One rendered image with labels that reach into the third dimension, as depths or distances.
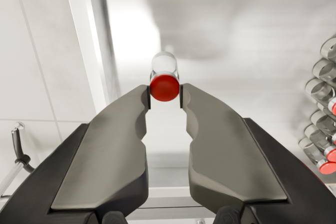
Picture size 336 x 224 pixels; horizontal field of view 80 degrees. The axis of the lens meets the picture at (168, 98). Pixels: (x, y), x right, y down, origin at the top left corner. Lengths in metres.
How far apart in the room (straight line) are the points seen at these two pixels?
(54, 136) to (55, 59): 0.60
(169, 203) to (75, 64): 0.92
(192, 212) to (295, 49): 1.04
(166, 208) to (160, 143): 0.92
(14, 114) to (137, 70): 1.47
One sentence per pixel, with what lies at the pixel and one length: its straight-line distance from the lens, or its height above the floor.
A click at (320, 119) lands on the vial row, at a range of 0.31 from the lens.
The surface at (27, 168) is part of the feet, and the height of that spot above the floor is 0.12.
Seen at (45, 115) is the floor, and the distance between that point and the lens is 1.56.
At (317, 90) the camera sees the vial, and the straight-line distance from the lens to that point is 0.27.
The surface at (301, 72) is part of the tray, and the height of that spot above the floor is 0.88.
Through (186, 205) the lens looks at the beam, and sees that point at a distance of 1.21.
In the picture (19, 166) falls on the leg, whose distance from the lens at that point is 1.70.
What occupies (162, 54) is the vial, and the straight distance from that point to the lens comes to 0.16.
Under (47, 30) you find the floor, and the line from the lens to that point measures 1.27.
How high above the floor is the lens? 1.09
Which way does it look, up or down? 58 degrees down
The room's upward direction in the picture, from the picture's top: 178 degrees clockwise
